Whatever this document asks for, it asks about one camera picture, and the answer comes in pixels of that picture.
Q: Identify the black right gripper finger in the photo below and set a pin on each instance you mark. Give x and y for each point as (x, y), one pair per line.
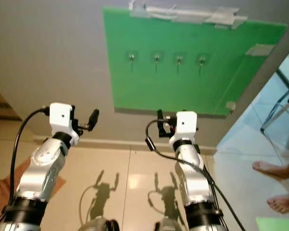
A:
(160, 121)

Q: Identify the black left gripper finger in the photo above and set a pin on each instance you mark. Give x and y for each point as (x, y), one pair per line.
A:
(94, 119)

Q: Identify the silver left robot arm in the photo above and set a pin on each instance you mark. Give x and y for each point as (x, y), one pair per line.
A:
(41, 168)

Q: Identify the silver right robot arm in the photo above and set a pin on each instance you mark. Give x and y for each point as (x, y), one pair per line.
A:
(190, 178)

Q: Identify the small clear tape piece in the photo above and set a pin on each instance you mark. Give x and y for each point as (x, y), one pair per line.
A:
(230, 106)

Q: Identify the robot right leg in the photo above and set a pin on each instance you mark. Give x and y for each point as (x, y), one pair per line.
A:
(166, 227)

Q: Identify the barefoot person in blue shorts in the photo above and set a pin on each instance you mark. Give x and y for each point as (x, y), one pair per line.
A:
(269, 169)

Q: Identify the brown floor towel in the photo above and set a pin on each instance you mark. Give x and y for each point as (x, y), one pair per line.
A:
(0, 197)

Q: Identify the long clear tape strip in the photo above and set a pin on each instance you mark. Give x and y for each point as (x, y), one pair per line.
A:
(183, 13)

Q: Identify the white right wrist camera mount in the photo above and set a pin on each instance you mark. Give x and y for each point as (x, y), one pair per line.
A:
(185, 125)

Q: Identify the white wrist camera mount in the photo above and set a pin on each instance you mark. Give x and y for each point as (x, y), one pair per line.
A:
(62, 119)
(185, 125)

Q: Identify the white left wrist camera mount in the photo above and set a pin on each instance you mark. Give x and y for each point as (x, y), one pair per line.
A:
(62, 119)

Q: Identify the green wall board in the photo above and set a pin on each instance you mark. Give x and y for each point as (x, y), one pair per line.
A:
(164, 91)

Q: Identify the metal wall hook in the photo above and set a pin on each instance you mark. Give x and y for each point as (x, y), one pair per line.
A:
(131, 57)
(202, 60)
(156, 57)
(179, 59)

